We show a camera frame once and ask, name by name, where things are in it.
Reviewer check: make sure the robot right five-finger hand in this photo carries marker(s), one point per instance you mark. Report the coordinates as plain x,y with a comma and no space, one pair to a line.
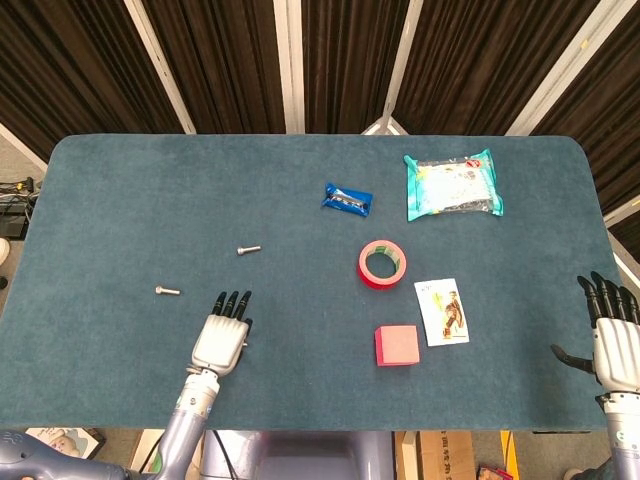
617,350

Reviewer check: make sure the robot left five-finger hand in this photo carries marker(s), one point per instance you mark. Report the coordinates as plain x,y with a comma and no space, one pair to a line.
220,340

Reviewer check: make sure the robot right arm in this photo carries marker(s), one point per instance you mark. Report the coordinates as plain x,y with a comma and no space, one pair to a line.
622,440

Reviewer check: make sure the white open box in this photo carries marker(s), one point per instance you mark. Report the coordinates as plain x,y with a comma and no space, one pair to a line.
150,442

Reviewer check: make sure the black shoe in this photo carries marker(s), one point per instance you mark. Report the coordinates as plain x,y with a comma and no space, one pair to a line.
582,475

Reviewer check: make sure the yellow strip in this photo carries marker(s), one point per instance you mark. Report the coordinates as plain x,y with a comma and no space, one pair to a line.
508,450

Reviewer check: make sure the lavender robot torso base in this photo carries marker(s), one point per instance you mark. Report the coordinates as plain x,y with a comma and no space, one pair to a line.
310,460

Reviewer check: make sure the teal velvet table cloth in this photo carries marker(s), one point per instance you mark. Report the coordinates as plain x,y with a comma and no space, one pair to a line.
150,200

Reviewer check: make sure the red tape roll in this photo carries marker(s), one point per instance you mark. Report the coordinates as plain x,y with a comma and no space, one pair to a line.
380,283

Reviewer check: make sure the red sponge cube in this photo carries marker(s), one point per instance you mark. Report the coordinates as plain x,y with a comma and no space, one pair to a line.
397,345

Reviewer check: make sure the white printed card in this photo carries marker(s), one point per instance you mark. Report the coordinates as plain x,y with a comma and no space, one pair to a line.
442,310

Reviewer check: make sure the children's picture book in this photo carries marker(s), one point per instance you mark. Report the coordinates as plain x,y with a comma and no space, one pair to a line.
65,440

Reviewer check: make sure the blue snack packet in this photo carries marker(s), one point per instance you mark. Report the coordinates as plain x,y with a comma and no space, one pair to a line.
347,199

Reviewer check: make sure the brown cardboard box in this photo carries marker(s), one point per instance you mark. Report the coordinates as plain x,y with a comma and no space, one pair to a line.
440,455

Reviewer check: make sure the white shoe tip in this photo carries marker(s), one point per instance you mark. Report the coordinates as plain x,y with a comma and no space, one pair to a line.
4,250

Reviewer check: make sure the teal wet wipes pack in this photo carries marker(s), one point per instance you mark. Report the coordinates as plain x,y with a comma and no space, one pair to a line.
450,185

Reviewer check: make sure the dark brown curtain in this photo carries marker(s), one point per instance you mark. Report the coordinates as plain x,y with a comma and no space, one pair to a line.
225,60

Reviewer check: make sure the white partition post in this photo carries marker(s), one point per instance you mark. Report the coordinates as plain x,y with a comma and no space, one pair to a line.
627,267
622,211
20,145
290,65
400,70
160,67
560,70

